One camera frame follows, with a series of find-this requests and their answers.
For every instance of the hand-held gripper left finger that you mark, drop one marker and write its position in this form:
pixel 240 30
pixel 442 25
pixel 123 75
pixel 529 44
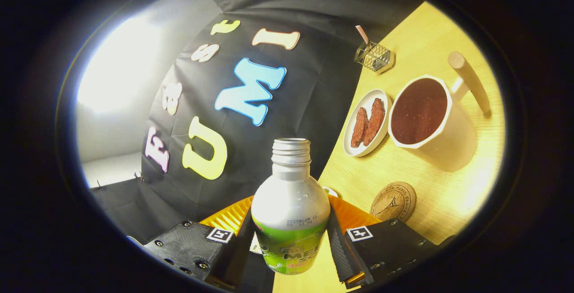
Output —
pixel 235 257

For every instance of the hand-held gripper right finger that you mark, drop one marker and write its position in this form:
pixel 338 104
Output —
pixel 343 252

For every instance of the round cork coaster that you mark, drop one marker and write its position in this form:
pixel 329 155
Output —
pixel 393 202

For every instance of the silver green-label juice bottle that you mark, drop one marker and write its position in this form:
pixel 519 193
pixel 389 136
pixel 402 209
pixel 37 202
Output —
pixel 290 203

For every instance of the white oval plate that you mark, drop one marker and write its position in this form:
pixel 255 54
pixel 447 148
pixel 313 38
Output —
pixel 374 142

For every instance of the wooden table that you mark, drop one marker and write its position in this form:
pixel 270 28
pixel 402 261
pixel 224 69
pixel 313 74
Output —
pixel 448 194

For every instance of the brown meat strip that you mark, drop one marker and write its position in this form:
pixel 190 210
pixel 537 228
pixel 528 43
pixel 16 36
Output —
pixel 376 120
pixel 358 128

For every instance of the striped pink straw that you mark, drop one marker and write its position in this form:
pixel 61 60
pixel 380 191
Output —
pixel 362 35

